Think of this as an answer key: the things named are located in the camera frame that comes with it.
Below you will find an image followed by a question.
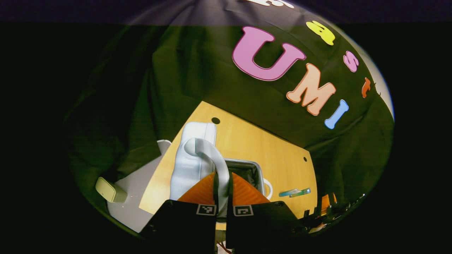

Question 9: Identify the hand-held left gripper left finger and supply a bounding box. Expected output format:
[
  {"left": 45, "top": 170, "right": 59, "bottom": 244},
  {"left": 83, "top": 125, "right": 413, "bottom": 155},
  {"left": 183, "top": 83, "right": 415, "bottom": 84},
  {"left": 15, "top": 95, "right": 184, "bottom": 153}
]
[{"left": 141, "top": 172, "right": 218, "bottom": 249}]

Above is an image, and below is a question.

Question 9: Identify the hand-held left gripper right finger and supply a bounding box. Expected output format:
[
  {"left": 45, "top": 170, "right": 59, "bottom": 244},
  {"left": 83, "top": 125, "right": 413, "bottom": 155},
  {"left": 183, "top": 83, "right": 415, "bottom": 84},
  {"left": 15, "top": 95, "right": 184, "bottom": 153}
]
[{"left": 226, "top": 172, "right": 308, "bottom": 249}]

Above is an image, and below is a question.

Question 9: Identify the white suitcase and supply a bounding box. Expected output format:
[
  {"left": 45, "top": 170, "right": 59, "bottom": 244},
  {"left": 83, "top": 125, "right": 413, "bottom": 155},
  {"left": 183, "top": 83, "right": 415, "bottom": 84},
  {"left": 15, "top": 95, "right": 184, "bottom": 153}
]
[{"left": 169, "top": 122, "right": 273, "bottom": 217}]

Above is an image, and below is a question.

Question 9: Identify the small beige trash bin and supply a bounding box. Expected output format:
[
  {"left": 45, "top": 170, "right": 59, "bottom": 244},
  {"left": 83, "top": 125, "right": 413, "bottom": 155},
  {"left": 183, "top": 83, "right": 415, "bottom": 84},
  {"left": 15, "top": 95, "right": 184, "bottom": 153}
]
[{"left": 95, "top": 176, "right": 128, "bottom": 203}]

